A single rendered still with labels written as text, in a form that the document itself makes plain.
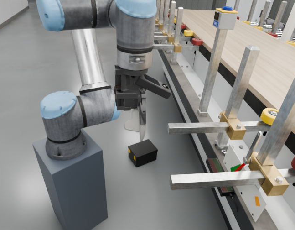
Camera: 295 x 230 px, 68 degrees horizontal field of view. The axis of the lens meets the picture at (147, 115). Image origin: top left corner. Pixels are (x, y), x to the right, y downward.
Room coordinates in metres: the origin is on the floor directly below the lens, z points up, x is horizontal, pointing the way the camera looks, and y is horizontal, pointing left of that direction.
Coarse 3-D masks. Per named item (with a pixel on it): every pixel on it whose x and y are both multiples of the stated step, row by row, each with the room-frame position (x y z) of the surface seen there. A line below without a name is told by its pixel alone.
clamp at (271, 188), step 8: (256, 152) 0.53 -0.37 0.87; (256, 160) 0.50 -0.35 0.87; (256, 168) 0.48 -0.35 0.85; (264, 168) 0.47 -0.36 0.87; (272, 168) 0.47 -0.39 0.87; (264, 176) 0.44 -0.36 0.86; (272, 176) 0.44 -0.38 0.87; (280, 176) 0.44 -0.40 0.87; (264, 184) 0.43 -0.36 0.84; (272, 184) 0.41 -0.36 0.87; (280, 184) 0.41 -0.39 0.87; (288, 184) 0.41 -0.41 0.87; (264, 192) 0.42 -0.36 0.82; (272, 192) 0.40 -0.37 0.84; (280, 192) 0.41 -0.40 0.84
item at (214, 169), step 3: (210, 159) 0.66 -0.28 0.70; (210, 162) 0.64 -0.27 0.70; (213, 162) 0.64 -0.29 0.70; (213, 165) 0.63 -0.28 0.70; (213, 168) 0.61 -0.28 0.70; (216, 168) 0.61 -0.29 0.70; (213, 171) 0.59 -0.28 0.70; (216, 171) 0.59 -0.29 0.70; (222, 189) 0.51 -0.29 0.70; (225, 189) 0.51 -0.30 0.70
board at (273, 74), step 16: (192, 16) 2.66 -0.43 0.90; (208, 16) 2.73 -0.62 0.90; (208, 32) 1.98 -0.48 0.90; (240, 32) 2.06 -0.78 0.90; (256, 32) 2.10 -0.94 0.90; (208, 48) 1.57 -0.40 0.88; (224, 48) 1.55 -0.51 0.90; (240, 48) 1.57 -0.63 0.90; (272, 48) 1.63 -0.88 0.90; (288, 48) 1.66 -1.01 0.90; (224, 64) 1.29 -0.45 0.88; (256, 64) 1.27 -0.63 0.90; (272, 64) 1.29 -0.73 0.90; (288, 64) 1.31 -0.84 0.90; (256, 80) 1.04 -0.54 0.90; (272, 80) 1.05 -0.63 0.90; (288, 80) 1.07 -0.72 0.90; (256, 96) 0.92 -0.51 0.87; (272, 96) 0.88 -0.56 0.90
